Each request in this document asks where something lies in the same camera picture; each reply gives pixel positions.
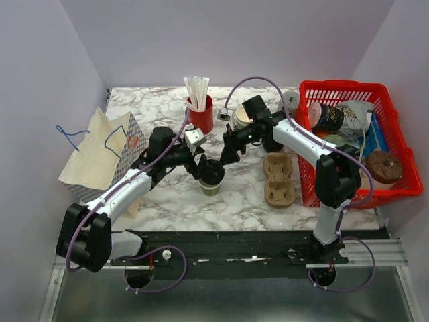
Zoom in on aluminium frame rail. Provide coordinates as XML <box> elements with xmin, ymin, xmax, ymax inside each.
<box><xmin>53</xmin><ymin>234</ymin><xmax>408</xmax><ymax>269</ymax></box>

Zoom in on brown round cake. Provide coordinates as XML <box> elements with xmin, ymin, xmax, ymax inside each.
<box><xmin>365</xmin><ymin>151</ymin><xmax>403</xmax><ymax>184</ymax></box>

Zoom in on dark printed cup in basket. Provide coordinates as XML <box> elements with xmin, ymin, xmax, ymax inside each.
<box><xmin>308</xmin><ymin>102</ymin><xmax>345</xmax><ymax>132</ymax></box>

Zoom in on black lid stack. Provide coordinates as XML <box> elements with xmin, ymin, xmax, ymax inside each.
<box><xmin>262</xmin><ymin>133</ymin><xmax>284</xmax><ymax>153</ymax></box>

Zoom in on white wrapped straws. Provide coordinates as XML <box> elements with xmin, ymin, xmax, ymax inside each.
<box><xmin>183</xmin><ymin>76</ymin><xmax>210</xmax><ymax>112</ymax></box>

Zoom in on red plastic straw holder cup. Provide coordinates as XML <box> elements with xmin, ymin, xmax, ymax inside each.
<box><xmin>189</xmin><ymin>95</ymin><xmax>214</xmax><ymax>135</ymax></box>

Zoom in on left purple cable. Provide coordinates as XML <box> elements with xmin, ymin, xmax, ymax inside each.
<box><xmin>65</xmin><ymin>107</ymin><xmax>188</xmax><ymax>295</ymax></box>

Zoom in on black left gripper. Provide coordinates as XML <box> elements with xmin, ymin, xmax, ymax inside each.
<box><xmin>163</xmin><ymin>143</ymin><xmax>216</xmax><ymax>180</ymax></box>

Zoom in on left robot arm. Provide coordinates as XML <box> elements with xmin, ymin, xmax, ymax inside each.
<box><xmin>56</xmin><ymin>126</ymin><xmax>225</xmax><ymax>272</ymax></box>

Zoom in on red plastic basket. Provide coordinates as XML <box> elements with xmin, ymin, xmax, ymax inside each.
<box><xmin>296</xmin><ymin>80</ymin><xmax>424</xmax><ymax>209</ymax></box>

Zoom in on grey marbled block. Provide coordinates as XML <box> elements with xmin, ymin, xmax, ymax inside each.
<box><xmin>278</xmin><ymin>91</ymin><xmax>300</xmax><ymax>119</ymax></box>

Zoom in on crumpled silver snack bag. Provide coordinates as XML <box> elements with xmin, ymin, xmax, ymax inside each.
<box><xmin>336</xmin><ymin>100</ymin><xmax>374</xmax><ymax>141</ymax></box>

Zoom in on blue package in basket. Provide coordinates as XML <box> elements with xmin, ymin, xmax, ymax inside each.
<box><xmin>363</xmin><ymin>112</ymin><xmax>390</xmax><ymax>158</ymax></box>

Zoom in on checkered paper takeout bag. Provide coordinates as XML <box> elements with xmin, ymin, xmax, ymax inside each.
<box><xmin>58</xmin><ymin>108</ymin><xmax>147</xmax><ymax>203</ymax></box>

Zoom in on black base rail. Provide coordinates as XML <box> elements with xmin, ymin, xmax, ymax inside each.
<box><xmin>111</xmin><ymin>231</ymin><xmax>348</xmax><ymax>280</ymax></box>

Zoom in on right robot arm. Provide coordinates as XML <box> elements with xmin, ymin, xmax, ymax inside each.
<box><xmin>220</xmin><ymin>95</ymin><xmax>361</xmax><ymax>263</ymax></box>

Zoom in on black plastic cup lid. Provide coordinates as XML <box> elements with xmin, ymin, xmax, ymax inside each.
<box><xmin>200</xmin><ymin>159</ymin><xmax>225</xmax><ymax>185</ymax></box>

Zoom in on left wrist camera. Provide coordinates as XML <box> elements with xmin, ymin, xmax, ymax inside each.
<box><xmin>184</xmin><ymin>124</ymin><xmax>206</xmax><ymax>153</ymax></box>

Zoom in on brown pulp cup carrier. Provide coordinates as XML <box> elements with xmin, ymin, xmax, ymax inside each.
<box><xmin>263</xmin><ymin>152</ymin><xmax>296</xmax><ymax>208</ymax></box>

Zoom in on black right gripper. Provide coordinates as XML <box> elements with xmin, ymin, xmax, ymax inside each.
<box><xmin>218</xmin><ymin>121</ymin><xmax>259</xmax><ymax>167</ymax></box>

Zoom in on green round sponge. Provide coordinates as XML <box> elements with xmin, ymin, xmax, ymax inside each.
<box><xmin>323</xmin><ymin>134</ymin><xmax>349</xmax><ymax>148</ymax></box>

